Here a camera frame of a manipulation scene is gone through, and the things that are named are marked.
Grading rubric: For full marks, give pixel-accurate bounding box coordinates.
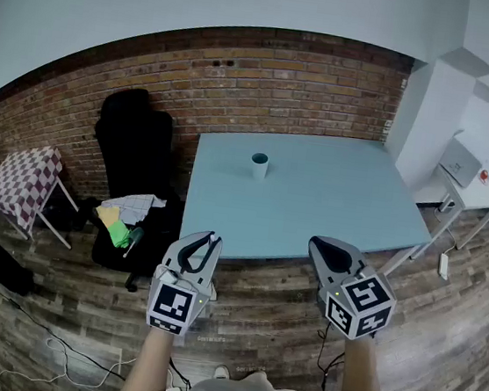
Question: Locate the person's white shoe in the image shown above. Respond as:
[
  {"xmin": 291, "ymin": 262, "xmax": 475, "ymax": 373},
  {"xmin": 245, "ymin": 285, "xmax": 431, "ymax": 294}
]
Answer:
[{"xmin": 212, "ymin": 363, "xmax": 233, "ymax": 382}]

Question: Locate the black floor cable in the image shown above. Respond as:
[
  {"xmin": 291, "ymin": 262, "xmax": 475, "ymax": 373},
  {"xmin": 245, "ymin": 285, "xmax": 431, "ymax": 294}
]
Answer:
[{"xmin": 0, "ymin": 268, "xmax": 140, "ymax": 383}]

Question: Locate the yellow cloth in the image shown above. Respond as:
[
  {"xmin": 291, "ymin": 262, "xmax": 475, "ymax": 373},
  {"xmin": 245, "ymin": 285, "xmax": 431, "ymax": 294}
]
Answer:
[{"xmin": 93, "ymin": 202, "xmax": 123, "ymax": 229}]

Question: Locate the white power strip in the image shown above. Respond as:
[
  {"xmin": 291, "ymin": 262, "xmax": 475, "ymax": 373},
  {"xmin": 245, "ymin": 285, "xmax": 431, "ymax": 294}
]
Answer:
[{"xmin": 436, "ymin": 252, "xmax": 451, "ymax": 279}]

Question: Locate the white checked cloth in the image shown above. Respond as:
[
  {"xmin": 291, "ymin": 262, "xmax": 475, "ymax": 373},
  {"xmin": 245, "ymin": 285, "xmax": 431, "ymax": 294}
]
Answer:
[{"xmin": 104, "ymin": 189, "xmax": 169, "ymax": 229}]

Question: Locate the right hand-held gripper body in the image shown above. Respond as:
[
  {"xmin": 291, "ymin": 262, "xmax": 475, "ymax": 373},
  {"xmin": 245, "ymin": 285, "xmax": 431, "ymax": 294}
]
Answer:
[{"xmin": 313, "ymin": 260, "xmax": 401, "ymax": 344}]

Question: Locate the dark green handled tool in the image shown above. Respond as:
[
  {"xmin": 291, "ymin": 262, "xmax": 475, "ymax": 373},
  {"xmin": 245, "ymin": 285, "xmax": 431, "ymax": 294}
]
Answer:
[{"xmin": 122, "ymin": 224, "xmax": 147, "ymax": 262}]

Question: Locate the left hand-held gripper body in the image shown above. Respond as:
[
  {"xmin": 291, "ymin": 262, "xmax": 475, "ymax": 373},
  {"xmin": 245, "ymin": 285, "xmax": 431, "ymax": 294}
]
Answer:
[{"xmin": 144, "ymin": 252, "xmax": 222, "ymax": 341}]

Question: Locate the green cloth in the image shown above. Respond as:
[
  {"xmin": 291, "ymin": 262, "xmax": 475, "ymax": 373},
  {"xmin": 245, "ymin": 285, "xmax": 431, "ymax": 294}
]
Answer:
[{"xmin": 104, "ymin": 219, "xmax": 135, "ymax": 250}]

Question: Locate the grey laptop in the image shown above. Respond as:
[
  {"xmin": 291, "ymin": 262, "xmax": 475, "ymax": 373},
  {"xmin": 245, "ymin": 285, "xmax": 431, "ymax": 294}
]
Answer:
[{"xmin": 436, "ymin": 136, "xmax": 487, "ymax": 191}]

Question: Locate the pale blue cup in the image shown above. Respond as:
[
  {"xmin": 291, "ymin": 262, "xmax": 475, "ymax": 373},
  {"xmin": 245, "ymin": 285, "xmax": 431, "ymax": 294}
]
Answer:
[{"xmin": 248, "ymin": 150, "xmax": 271, "ymax": 181}]

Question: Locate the person's right forearm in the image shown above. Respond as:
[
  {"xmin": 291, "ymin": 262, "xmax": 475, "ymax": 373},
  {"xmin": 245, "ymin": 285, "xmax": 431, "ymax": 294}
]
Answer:
[{"xmin": 337, "ymin": 331, "xmax": 390, "ymax": 391}]

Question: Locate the person's left forearm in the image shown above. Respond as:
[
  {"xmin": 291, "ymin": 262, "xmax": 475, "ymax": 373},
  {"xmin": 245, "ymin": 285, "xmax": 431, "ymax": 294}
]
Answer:
[{"xmin": 119, "ymin": 322, "xmax": 176, "ymax": 391}]

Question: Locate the white folding side table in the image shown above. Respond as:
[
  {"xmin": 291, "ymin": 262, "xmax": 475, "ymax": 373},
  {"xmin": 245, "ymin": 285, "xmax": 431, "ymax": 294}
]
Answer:
[{"xmin": 0, "ymin": 169, "xmax": 83, "ymax": 251}]

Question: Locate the white desk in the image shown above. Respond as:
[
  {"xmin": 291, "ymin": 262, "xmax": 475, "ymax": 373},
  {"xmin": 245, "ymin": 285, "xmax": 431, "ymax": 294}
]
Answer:
[{"xmin": 409, "ymin": 162, "xmax": 489, "ymax": 256}]

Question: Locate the white table leg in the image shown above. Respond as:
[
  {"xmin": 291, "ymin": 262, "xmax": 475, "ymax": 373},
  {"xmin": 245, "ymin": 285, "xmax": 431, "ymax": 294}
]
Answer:
[
  {"xmin": 408, "ymin": 239, "xmax": 435, "ymax": 264},
  {"xmin": 379, "ymin": 239, "xmax": 426, "ymax": 282}
]

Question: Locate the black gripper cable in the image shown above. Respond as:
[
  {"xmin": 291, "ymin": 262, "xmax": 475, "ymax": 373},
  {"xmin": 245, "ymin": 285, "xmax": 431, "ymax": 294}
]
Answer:
[{"xmin": 310, "ymin": 321, "xmax": 349, "ymax": 391}]

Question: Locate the black office chair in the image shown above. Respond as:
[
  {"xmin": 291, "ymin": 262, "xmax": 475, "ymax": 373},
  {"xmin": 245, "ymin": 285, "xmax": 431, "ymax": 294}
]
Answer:
[{"xmin": 76, "ymin": 83, "xmax": 198, "ymax": 298}]

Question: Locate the red white checked tablecloth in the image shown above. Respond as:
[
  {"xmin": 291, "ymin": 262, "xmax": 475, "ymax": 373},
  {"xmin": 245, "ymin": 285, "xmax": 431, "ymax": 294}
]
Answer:
[{"xmin": 0, "ymin": 139, "xmax": 66, "ymax": 235}]

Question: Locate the white cable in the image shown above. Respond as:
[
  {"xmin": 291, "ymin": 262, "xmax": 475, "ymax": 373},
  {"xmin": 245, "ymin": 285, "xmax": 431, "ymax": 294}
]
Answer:
[{"xmin": 0, "ymin": 329, "xmax": 140, "ymax": 391}]

